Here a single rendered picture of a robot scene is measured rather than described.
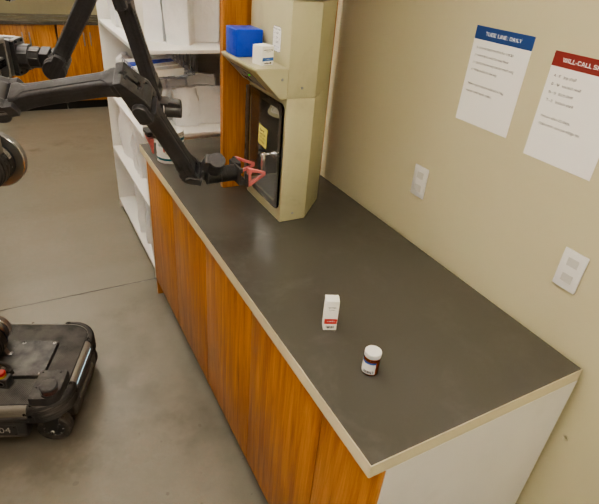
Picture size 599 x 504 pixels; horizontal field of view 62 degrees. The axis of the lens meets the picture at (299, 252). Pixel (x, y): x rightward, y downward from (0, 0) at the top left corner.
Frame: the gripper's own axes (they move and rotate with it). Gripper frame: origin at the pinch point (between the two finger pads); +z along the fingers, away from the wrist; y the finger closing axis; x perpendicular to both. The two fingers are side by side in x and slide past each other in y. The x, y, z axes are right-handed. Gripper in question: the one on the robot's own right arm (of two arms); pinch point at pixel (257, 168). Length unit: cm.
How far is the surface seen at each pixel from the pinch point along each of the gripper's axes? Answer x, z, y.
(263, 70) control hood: -35.3, -0.2, -4.7
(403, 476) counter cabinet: 32, -10, -108
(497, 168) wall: -15, 53, -60
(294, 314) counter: 22, -13, -57
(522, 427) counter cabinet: 38, 32, -107
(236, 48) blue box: -38.8, -2.0, 14.6
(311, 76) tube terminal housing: -32.4, 17.7, -4.3
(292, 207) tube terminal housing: 16.3, 13.0, -3.7
